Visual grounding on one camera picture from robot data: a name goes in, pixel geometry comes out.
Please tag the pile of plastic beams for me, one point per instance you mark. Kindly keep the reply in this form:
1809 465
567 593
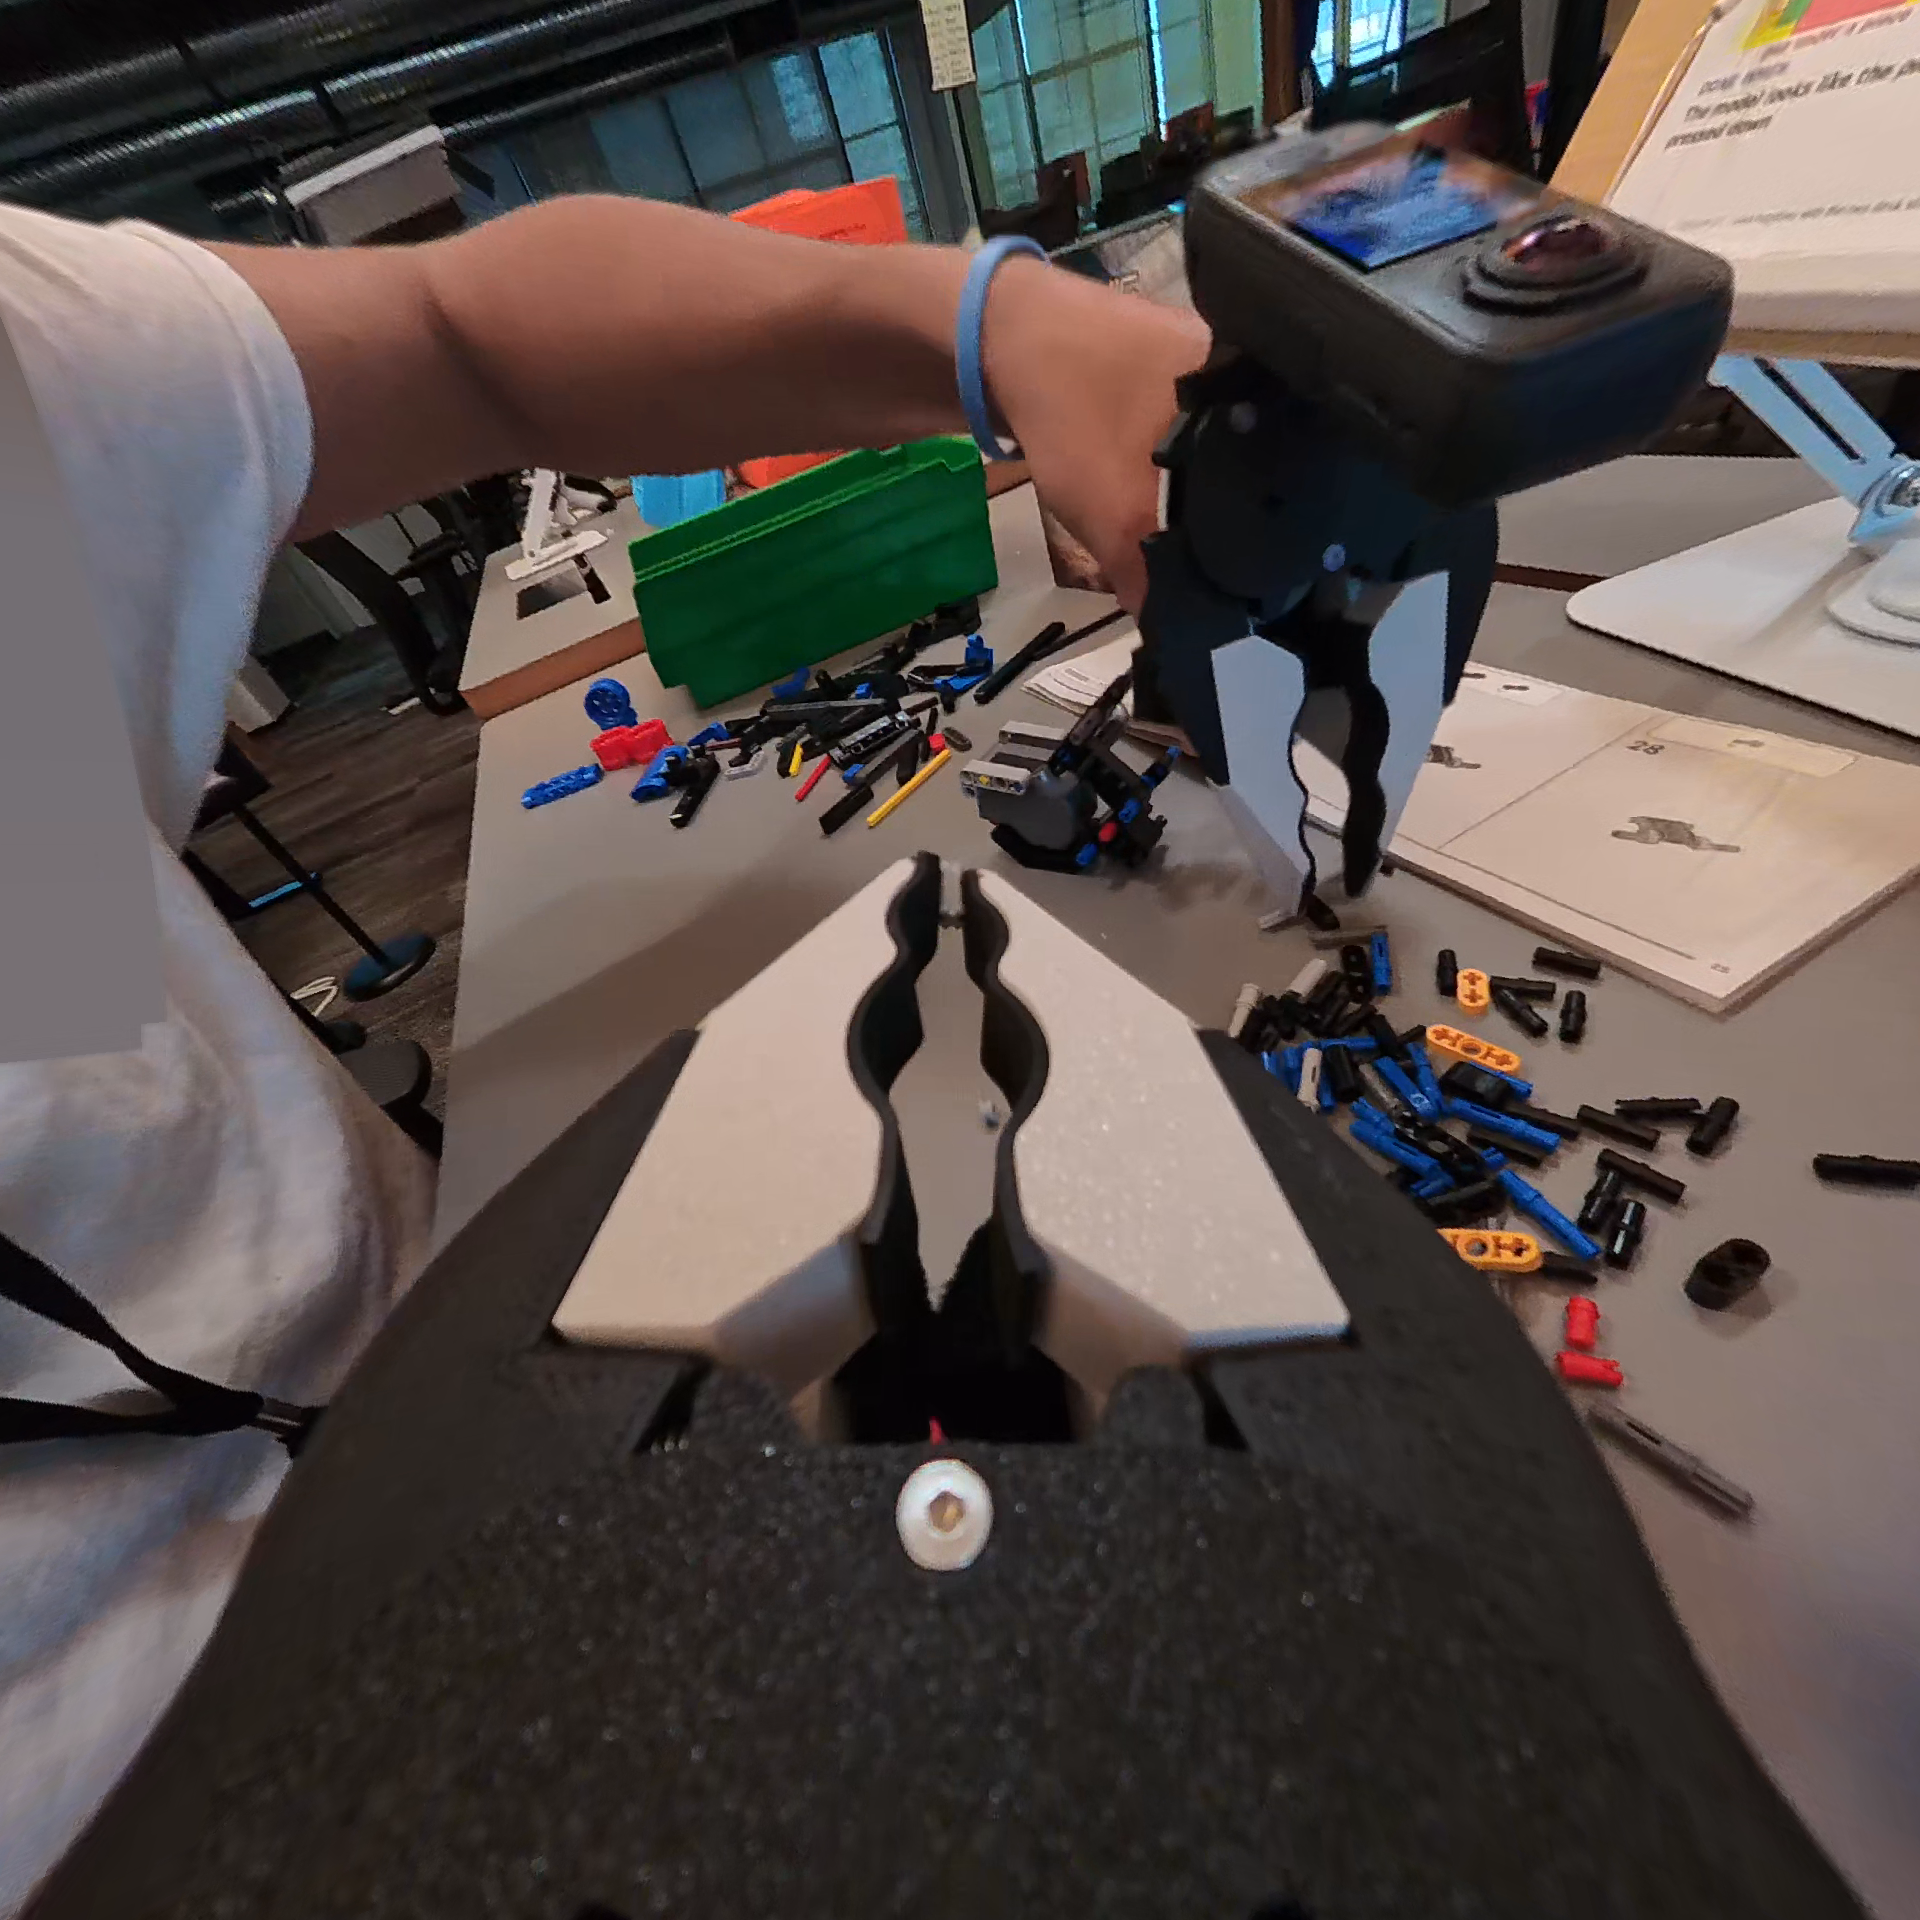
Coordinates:
840 729

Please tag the pile of small plastic pins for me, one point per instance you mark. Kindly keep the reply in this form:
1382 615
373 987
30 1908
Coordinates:
1412 1110

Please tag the person's left hand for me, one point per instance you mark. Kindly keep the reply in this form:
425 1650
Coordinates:
1096 406

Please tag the building instruction booklet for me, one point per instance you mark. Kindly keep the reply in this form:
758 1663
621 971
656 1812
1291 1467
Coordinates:
1651 886

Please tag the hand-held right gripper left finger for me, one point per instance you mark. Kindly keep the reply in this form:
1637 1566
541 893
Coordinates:
721 1185

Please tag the instruction sign board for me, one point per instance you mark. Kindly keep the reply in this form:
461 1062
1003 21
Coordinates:
1799 150

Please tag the orange folded box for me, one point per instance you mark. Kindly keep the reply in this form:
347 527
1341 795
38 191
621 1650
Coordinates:
840 212

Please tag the dark grey axle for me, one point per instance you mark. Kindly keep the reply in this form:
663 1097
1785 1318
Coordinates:
1673 1459

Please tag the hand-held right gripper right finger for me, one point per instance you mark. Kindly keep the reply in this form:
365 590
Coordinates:
1172 1185

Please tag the person's left forearm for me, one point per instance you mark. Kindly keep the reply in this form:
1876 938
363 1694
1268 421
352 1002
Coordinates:
675 317

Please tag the blue wristband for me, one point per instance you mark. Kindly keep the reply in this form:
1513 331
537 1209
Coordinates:
966 353

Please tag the scatter of red pins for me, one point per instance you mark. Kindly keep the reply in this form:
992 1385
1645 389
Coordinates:
1583 1319

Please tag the long black beam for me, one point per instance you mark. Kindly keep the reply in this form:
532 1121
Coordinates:
1021 662

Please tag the hanging paper note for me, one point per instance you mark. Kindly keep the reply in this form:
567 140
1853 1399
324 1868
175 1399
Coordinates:
943 44

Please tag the grey box-shaped fixture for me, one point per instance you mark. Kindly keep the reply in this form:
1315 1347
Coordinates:
376 189

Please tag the partly built toy vehicle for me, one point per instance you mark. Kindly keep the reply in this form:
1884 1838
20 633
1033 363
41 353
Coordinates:
1051 811

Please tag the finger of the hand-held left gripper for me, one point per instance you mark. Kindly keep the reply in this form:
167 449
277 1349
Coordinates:
1260 750
1419 676

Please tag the green plastic bin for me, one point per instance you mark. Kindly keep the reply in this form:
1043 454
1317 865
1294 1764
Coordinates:
809 587

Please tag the yellow axle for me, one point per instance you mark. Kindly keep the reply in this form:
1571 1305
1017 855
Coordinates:
909 790

